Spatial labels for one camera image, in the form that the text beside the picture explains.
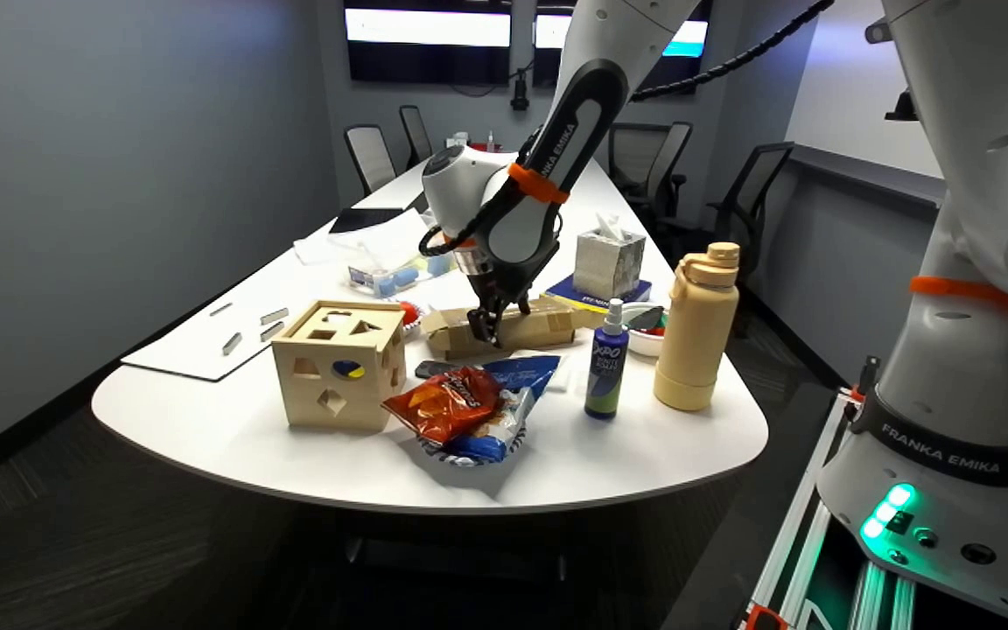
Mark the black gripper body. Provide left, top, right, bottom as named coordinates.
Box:
left=461, top=238, right=545, bottom=313

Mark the grey stereo camera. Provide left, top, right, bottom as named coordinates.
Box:
left=860, top=14, right=918, bottom=50

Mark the red chips bag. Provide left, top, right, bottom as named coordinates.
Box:
left=381, top=364, right=507, bottom=450

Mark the black overhead arm cable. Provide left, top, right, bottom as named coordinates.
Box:
left=635, top=0, right=838, bottom=105

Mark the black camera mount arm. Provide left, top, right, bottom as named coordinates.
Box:
left=884, top=88, right=926, bottom=124

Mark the wooden shape sorter cube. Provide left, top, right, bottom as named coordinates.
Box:
left=269, top=298, right=410, bottom=436

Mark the grey tissue box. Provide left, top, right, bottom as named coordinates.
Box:
left=571, top=217, right=648, bottom=302

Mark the blue book with yellow edge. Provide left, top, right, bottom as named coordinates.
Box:
left=545, top=271, right=656, bottom=313

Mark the grey wall ledge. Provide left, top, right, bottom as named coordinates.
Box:
left=788, top=140, right=953, bottom=219

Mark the white sheet with marks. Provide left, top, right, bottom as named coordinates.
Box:
left=116, top=271, right=299, bottom=383

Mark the grey mesh office chair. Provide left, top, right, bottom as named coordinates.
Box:
left=395, top=101, right=437, bottom=168
left=605, top=117, right=697, bottom=222
left=712, top=140, right=795, bottom=285
left=339, top=123, right=400, bottom=197

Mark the white bowl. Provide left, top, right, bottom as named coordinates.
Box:
left=624, top=303, right=671, bottom=359

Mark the brown wooden hinged box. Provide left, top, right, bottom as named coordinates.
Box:
left=421, top=292, right=586, bottom=359

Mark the tan insulated water bottle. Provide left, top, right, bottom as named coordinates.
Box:
left=650, top=238, right=746, bottom=417

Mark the clear plastic container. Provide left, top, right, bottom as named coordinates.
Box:
left=345, top=222, right=461, bottom=302

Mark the blue spray bottle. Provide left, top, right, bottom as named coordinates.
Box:
left=580, top=292, right=635, bottom=423

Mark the white metal stand frame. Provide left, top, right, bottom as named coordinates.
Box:
left=743, top=381, right=920, bottom=630

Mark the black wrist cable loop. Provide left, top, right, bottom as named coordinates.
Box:
left=415, top=217, right=498, bottom=261

